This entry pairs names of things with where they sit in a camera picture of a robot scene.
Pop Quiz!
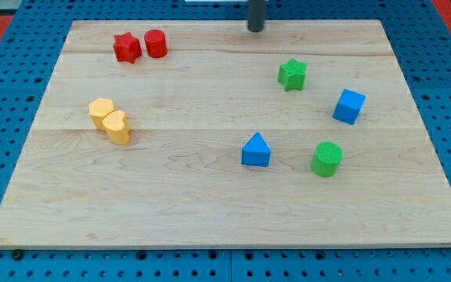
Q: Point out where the green star block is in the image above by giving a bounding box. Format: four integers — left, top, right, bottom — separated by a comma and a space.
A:
277, 58, 307, 92

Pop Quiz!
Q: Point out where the red star block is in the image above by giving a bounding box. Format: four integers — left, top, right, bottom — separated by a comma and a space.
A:
113, 32, 143, 63

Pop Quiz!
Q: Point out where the blue triangle block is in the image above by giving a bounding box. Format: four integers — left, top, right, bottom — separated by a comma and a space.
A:
240, 132, 272, 167

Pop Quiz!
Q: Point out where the wooden board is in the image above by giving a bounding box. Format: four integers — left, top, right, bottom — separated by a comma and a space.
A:
0, 20, 451, 250

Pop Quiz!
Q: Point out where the green cylinder block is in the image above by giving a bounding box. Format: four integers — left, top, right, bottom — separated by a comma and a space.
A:
311, 142, 344, 177

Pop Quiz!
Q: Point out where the yellow heart block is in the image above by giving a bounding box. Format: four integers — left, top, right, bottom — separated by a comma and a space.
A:
102, 110, 131, 145

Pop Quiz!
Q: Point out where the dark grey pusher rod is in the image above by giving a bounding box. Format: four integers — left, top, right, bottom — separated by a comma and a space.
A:
247, 0, 265, 33

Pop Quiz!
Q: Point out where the red cylinder block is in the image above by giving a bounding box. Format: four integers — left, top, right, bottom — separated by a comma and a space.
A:
144, 29, 168, 58

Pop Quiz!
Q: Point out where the blue cube block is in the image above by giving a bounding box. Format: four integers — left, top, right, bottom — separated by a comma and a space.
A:
332, 89, 366, 125

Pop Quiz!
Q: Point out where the yellow hexagon block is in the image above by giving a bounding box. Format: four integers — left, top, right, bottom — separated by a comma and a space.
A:
88, 98, 115, 131

